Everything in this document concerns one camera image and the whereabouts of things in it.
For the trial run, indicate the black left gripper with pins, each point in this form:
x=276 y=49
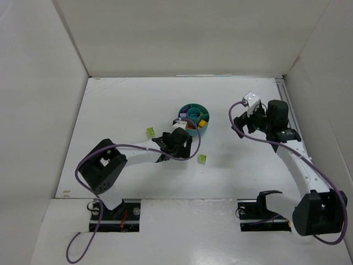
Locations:
x=186 y=146

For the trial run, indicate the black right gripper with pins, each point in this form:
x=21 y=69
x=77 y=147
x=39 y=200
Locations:
x=245 y=123

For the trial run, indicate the lime green lego brick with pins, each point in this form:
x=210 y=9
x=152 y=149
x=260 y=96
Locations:
x=150 y=132

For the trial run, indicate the yellow orange lego brick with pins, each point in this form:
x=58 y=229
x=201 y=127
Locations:
x=202 y=124

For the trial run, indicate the pale green lego brick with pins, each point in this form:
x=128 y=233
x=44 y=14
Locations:
x=204 y=113

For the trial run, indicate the teal flower lego piece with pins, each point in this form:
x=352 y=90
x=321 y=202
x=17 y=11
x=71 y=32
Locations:
x=194 y=113

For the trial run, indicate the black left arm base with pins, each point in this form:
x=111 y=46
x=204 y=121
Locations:
x=125 y=219

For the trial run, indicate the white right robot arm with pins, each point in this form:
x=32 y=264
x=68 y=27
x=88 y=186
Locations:
x=322 y=208

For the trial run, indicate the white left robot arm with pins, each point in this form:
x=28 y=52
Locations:
x=102 y=166

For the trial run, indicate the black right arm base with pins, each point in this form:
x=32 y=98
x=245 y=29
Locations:
x=254 y=216

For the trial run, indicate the teal round divided container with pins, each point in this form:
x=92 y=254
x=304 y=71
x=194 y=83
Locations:
x=196 y=121

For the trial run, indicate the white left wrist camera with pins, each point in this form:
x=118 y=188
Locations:
x=179 y=123

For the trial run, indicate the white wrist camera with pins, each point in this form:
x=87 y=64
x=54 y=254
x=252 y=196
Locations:
x=179 y=123
x=251 y=101

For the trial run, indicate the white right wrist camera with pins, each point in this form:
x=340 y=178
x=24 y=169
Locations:
x=251 y=101

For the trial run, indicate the aluminium rail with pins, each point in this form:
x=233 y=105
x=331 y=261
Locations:
x=293 y=127

